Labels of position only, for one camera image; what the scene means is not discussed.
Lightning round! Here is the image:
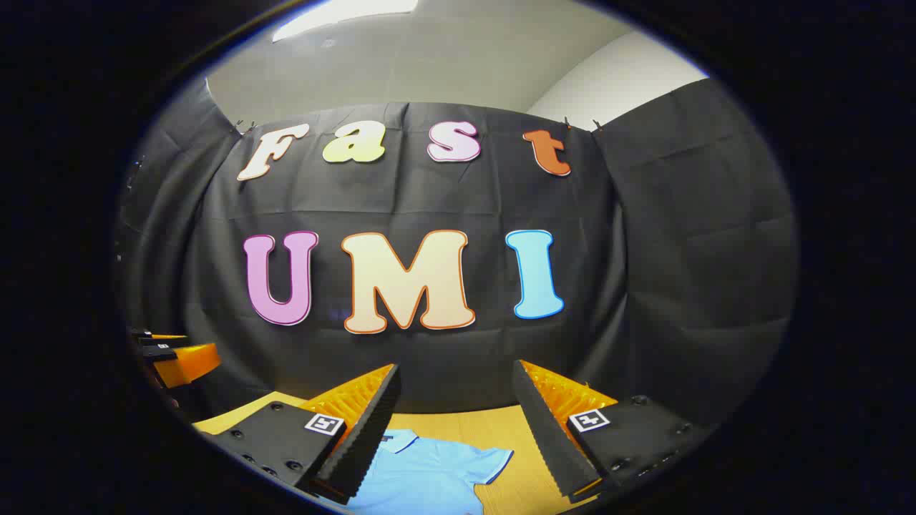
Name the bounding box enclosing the ceiling light panel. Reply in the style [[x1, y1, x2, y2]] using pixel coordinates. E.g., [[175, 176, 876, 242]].
[[272, 0, 419, 42]]

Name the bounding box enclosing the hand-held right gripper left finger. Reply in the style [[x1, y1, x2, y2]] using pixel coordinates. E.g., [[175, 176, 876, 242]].
[[204, 363, 401, 505]]

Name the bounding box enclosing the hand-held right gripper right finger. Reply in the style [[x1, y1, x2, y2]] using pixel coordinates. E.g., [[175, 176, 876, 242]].
[[512, 360, 716, 501]]

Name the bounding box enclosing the black backdrop cloth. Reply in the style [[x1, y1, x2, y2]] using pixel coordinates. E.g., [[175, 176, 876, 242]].
[[114, 77, 799, 430]]

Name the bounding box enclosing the light blue T-shirt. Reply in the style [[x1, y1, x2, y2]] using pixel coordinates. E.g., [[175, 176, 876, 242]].
[[347, 428, 515, 515]]

